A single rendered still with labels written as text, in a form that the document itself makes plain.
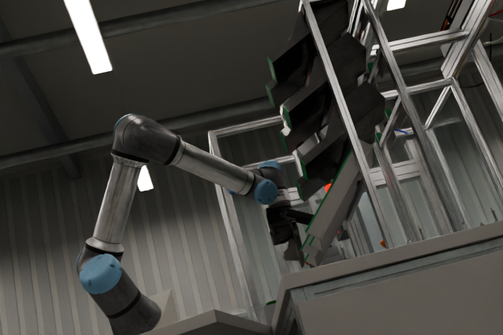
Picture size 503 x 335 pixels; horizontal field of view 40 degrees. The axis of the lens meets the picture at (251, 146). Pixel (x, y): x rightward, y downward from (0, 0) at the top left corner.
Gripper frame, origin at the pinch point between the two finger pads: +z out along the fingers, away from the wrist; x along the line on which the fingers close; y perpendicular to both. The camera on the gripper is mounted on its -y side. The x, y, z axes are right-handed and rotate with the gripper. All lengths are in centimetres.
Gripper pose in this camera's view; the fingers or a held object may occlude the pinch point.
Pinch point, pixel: (303, 262)
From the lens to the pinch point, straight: 219.7
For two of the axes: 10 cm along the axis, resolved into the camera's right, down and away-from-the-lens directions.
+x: 0.2, -4.3, -9.0
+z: 2.5, 8.8, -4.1
